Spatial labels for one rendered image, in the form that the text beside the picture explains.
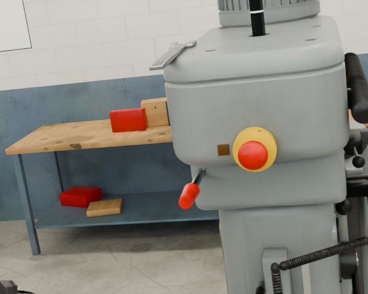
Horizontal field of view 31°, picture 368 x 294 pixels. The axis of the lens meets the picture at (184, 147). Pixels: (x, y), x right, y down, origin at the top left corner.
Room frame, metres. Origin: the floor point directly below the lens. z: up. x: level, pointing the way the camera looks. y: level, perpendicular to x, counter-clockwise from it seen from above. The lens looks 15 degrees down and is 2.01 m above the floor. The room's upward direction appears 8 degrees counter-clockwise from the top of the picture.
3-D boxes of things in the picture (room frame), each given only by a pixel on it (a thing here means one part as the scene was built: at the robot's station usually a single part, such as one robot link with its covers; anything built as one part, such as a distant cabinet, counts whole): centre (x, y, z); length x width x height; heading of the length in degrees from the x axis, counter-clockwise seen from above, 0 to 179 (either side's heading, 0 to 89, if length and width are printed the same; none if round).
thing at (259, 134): (0.89, -0.10, 1.76); 0.06 x 0.02 x 0.06; 77
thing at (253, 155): (0.87, -0.09, 1.76); 0.04 x 0.03 x 0.04; 77
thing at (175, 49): (0.98, 0.00, 1.89); 0.24 x 0.04 x 0.01; 169
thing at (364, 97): (1.11, -0.30, 1.79); 0.45 x 0.04 x 0.04; 167
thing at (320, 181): (1.15, -0.16, 1.68); 0.34 x 0.24 x 0.10; 167
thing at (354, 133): (1.15, -0.29, 1.66); 0.12 x 0.04 x 0.04; 167
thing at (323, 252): (0.92, -0.19, 1.58); 0.17 x 0.01 x 0.01; 110
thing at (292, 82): (1.13, -0.15, 1.81); 0.47 x 0.26 x 0.16; 167
